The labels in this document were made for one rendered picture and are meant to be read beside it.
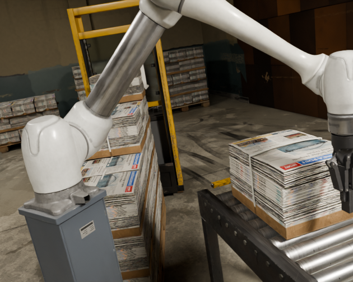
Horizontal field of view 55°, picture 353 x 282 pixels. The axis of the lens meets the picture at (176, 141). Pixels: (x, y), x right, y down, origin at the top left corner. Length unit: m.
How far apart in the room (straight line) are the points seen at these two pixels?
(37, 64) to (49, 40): 0.62
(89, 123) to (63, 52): 7.33
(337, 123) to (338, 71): 0.14
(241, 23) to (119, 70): 0.43
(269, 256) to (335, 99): 0.48
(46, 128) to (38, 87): 7.45
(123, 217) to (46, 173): 0.62
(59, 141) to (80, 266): 0.40
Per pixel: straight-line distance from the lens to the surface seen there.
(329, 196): 1.18
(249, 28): 0.94
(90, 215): 1.16
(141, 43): 1.12
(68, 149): 1.09
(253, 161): 1.19
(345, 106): 0.95
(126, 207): 1.60
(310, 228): 1.17
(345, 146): 0.99
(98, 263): 1.24
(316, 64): 1.08
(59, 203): 1.11
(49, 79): 8.50
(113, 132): 2.07
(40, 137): 1.07
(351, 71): 0.94
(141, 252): 1.71
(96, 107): 1.20
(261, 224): 1.25
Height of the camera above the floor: 1.43
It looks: 16 degrees down
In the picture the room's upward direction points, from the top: 9 degrees counter-clockwise
